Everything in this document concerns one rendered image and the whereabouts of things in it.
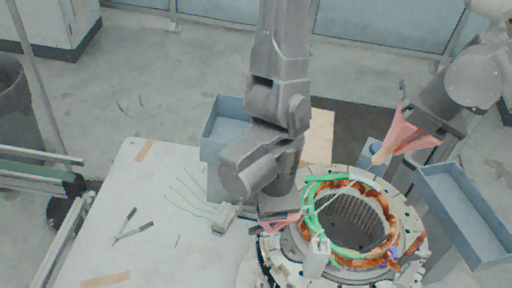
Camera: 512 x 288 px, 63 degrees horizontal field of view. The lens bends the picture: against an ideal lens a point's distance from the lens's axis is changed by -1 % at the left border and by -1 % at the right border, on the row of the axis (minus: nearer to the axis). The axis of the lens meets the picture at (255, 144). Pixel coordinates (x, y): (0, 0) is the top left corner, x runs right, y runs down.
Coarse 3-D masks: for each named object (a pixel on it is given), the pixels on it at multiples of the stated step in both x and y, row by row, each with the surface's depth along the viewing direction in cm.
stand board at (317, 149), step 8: (312, 112) 106; (320, 112) 107; (328, 112) 107; (312, 120) 104; (320, 120) 105; (328, 120) 105; (312, 128) 102; (320, 128) 103; (328, 128) 103; (312, 136) 100; (320, 136) 101; (328, 136) 101; (304, 144) 98; (312, 144) 99; (320, 144) 99; (328, 144) 99; (304, 152) 97; (312, 152) 97; (320, 152) 97; (328, 152) 97; (304, 160) 95; (312, 160) 95; (320, 160) 95; (328, 160) 96
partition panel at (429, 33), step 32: (128, 0) 304; (160, 0) 301; (192, 0) 297; (224, 0) 293; (256, 0) 290; (320, 0) 284; (352, 0) 281; (384, 0) 278; (416, 0) 275; (448, 0) 272; (320, 32) 302; (352, 32) 298; (384, 32) 295; (416, 32) 292; (448, 32) 288
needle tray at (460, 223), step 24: (432, 168) 99; (456, 168) 99; (432, 192) 93; (456, 192) 98; (480, 192) 93; (432, 216) 96; (456, 216) 93; (480, 216) 94; (432, 240) 98; (456, 240) 88; (480, 240) 90; (504, 240) 88; (432, 264) 99; (480, 264) 82; (504, 264) 86
